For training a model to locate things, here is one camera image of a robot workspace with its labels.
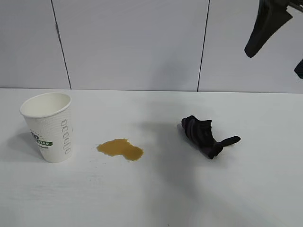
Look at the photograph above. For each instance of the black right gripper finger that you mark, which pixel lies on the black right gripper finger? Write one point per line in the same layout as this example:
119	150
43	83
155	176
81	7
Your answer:
267	26
300	69

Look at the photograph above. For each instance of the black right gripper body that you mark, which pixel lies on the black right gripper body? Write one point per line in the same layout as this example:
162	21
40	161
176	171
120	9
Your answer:
296	3

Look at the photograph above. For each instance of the dark purple striped cloth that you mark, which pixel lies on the dark purple striped cloth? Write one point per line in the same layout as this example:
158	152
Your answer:
201	134

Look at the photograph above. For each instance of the white paper coffee cup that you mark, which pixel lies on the white paper coffee cup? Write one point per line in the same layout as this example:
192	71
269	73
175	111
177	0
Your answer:
52	142

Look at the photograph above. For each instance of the brown coffee spill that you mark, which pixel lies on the brown coffee spill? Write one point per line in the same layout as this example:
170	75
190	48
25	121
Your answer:
120	149

